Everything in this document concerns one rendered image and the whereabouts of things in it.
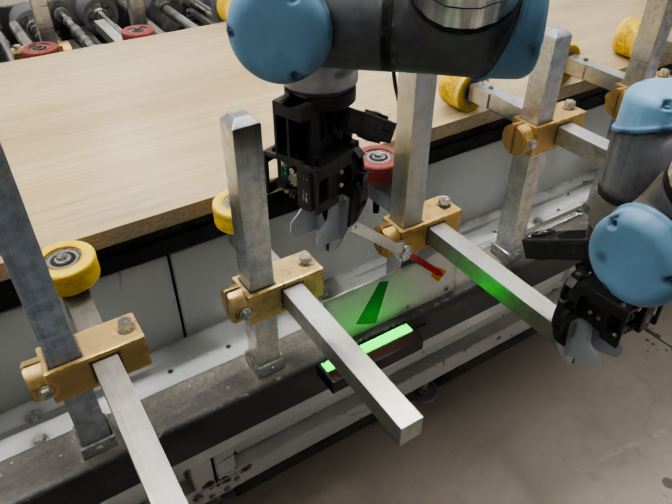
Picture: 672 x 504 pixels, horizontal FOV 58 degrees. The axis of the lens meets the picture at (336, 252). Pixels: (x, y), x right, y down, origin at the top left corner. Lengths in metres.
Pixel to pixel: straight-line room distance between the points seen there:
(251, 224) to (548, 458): 1.21
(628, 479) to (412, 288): 0.98
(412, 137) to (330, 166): 0.24
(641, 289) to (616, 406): 1.46
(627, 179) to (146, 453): 0.54
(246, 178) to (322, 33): 0.31
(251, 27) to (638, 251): 0.31
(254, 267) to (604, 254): 0.45
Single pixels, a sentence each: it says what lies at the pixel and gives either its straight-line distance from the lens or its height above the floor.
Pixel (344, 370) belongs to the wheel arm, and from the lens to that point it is 0.73.
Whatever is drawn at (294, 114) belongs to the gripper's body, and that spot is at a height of 1.15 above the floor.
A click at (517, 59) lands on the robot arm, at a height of 1.24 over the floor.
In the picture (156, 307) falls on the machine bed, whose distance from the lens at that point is 1.05.
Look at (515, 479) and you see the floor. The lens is 1.70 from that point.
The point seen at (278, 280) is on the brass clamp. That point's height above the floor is 0.86.
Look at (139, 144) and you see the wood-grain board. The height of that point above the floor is 0.90.
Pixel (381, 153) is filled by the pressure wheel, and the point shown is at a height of 0.91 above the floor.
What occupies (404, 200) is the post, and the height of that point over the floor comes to 0.92.
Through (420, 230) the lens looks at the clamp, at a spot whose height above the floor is 0.86.
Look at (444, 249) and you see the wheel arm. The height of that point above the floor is 0.85.
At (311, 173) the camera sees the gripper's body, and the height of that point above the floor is 1.09.
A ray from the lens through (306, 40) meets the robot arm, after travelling 0.44.
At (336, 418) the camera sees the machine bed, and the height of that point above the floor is 0.16.
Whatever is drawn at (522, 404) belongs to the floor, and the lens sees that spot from 1.85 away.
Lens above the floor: 1.40
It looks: 38 degrees down
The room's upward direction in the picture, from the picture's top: straight up
